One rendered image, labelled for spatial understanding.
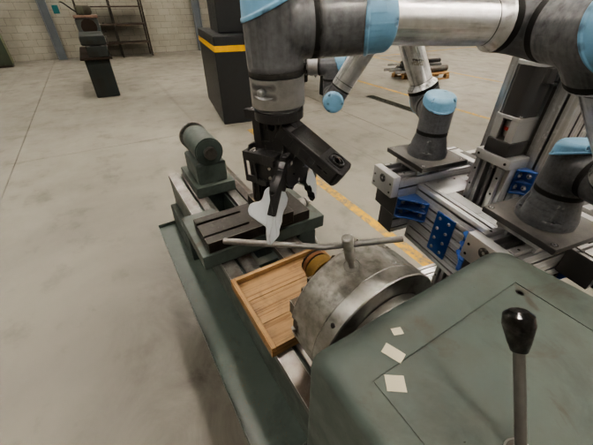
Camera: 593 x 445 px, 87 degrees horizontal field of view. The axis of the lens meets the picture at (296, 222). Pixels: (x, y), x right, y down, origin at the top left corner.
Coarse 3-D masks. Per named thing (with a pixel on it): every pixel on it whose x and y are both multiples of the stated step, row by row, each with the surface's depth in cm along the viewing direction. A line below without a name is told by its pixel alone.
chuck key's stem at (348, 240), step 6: (348, 234) 58; (342, 240) 57; (348, 240) 57; (348, 246) 57; (348, 252) 58; (354, 252) 59; (348, 258) 60; (354, 258) 60; (348, 264) 62; (354, 264) 62
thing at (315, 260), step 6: (312, 252) 84; (318, 252) 84; (306, 258) 83; (312, 258) 83; (318, 258) 81; (324, 258) 81; (330, 258) 82; (306, 264) 83; (312, 264) 81; (318, 264) 80; (324, 264) 79; (306, 270) 82; (312, 270) 80
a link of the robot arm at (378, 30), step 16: (320, 0) 36; (336, 0) 36; (352, 0) 36; (368, 0) 36; (384, 0) 37; (320, 16) 36; (336, 16) 36; (352, 16) 37; (368, 16) 37; (384, 16) 37; (320, 32) 37; (336, 32) 37; (352, 32) 37; (368, 32) 38; (384, 32) 38; (320, 48) 38; (336, 48) 39; (352, 48) 39; (368, 48) 40; (384, 48) 40
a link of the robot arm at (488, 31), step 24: (408, 0) 49; (432, 0) 49; (456, 0) 50; (480, 0) 51; (504, 0) 52; (528, 0) 51; (408, 24) 50; (432, 24) 50; (456, 24) 51; (480, 24) 52; (504, 24) 52; (480, 48) 58; (504, 48) 55
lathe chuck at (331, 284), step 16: (336, 256) 65; (368, 256) 64; (384, 256) 65; (400, 256) 69; (320, 272) 64; (336, 272) 63; (368, 272) 61; (304, 288) 65; (320, 288) 63; (336, 288) 61; (352, 288) 59; (304, 304) 64; (320, 304) 61; (336, 304) 59; (304, 320) 64; (320, 320) 61; (304, 336) 65
